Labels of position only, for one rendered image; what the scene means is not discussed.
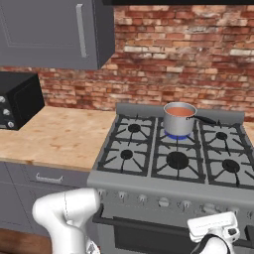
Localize red marinara sauce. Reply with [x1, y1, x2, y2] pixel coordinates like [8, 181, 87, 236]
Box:
[166, 106, 195, 118]

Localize black oven door handle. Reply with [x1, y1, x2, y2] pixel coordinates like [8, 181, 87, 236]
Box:
[91, 204, 254, 250]

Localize grey drawer front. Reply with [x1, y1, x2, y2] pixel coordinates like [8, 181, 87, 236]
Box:
[22, 163, 91, 189]

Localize silver cupboard door handle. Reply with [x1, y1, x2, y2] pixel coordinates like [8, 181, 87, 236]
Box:
[75, 3, 88, 60]

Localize grey base cupboard door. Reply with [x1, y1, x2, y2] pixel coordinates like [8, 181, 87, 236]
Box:
[14, 184, 80, 238]

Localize blue burner flame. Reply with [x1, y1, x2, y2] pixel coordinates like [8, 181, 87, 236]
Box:
[164, 130, 192, 141]

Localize black toaster oven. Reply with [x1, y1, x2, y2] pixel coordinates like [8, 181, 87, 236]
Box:
[0, 71, 46, 131]

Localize grey oven door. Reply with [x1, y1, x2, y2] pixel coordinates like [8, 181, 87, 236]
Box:
[97, 214, 254, 254]

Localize grey narrow base cupboard panel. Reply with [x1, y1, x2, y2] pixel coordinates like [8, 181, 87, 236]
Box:
[0, 161, 34, 234]

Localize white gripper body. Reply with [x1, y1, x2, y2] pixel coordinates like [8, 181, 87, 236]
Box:
[187, 211, 240, 243]

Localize grey gas stove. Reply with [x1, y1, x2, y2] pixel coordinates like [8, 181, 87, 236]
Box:
[86, 102, 254, 254]

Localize grey wall cupboard door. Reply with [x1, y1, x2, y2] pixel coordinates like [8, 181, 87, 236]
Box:
[0, 0, 100, 71]

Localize silver drawer handle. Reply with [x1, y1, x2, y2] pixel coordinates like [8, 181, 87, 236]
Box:
[35, 172, 64, 185]

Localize silver saucepan with black handle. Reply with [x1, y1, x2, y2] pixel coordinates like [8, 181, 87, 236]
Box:
[162, 101, 218, 138]

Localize black range hood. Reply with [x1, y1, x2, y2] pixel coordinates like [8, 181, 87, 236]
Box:
[101, 0, 254, 6]

